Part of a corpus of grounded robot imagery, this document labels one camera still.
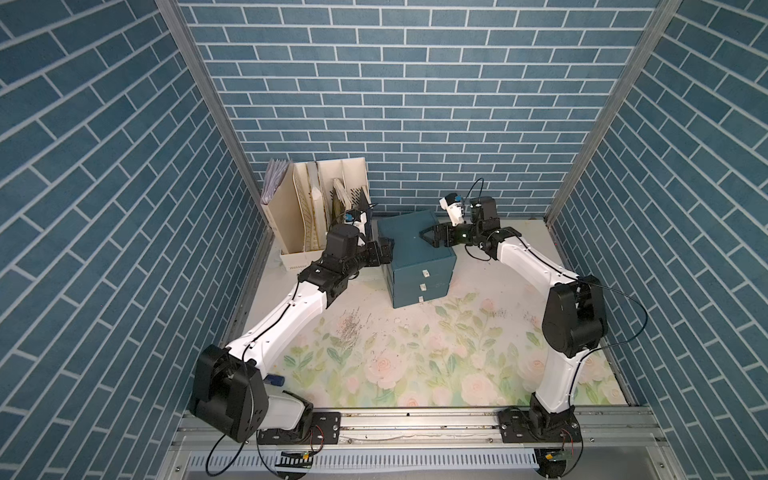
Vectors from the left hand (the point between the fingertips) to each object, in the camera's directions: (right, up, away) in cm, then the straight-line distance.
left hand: (389, 243), depth 80 cm
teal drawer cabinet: (+8, -8, +2) cm, 12 cm away
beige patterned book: (-16, +14, +16) cm, 27 cm away
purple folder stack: (-36, +22, +12) cm, 44 cm away
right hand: (+13, +3, +10) cm, 17 cm away
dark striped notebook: (-13, +17, +35) cm, 42 cm away
